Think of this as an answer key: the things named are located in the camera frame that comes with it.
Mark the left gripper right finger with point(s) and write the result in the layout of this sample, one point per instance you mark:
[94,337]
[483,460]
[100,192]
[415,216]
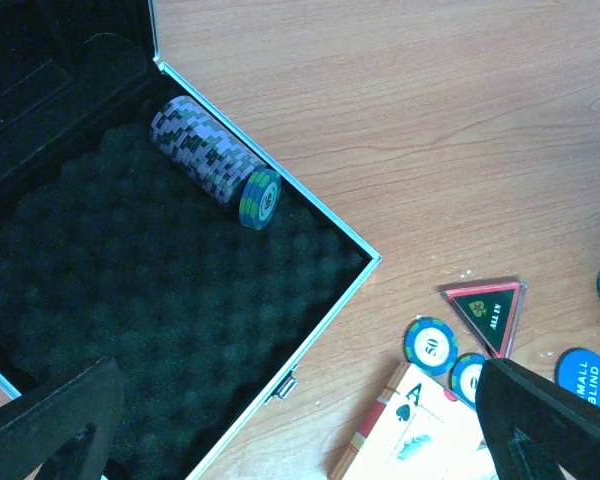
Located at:
[533,428]

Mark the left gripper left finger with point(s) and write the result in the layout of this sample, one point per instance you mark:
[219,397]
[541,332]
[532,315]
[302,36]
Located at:
[65,428]

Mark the aluminium poker case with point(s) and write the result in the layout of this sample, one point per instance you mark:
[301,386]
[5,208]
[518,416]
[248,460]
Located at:
[109,249]

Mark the purple poker chip stack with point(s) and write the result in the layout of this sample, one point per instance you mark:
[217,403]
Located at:
[211,156]

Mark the blue small blind button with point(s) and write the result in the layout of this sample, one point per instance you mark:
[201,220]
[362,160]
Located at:
[578,371]

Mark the pink yellow card deck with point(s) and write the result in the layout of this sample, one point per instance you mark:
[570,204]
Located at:
[416,429]

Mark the triangular all in button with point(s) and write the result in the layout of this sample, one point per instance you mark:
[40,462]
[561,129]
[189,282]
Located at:
[489,309]

